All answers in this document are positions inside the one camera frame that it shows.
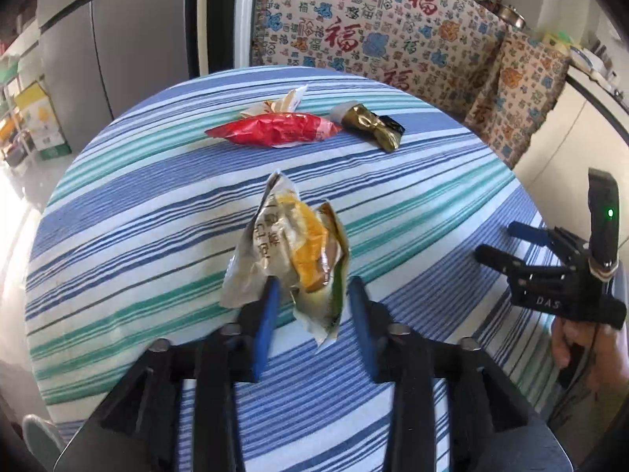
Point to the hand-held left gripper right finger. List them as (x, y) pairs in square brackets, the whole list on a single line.
[(363, 324)]

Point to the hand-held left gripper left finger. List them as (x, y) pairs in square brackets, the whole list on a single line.
[(265, 324)]

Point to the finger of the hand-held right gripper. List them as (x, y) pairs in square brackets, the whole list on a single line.
[(530, 233), (499, 258)]

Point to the silver and yellow snack wrapper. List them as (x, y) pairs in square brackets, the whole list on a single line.
[(275, 236)]

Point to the person's right hand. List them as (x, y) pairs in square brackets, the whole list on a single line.
[(609, 354)]

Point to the striped tablecloth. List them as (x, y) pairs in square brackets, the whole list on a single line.
[(147, 236)]

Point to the dark gold wrapper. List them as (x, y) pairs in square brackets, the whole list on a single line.
[(368, 123)]

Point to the red snack wrapper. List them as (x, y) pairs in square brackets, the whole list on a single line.
[(275, 130)]

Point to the steel pot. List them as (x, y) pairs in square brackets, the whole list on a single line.
[(511, 15)]

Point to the torn white wrapper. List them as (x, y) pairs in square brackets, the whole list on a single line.
[(287, 103)]

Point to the green slipper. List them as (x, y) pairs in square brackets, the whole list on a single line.
[(42, 440)]

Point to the patterned cloth covered furniture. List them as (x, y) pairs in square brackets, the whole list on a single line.
[(383, 29)]

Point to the green and white cardboard box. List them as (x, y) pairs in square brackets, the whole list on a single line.
[(51, 145)]

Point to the yellow and white cardboard box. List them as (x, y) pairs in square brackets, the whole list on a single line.
[(39, 108)]

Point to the grey refrigerator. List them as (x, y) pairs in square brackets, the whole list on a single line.
[(118, 39)]

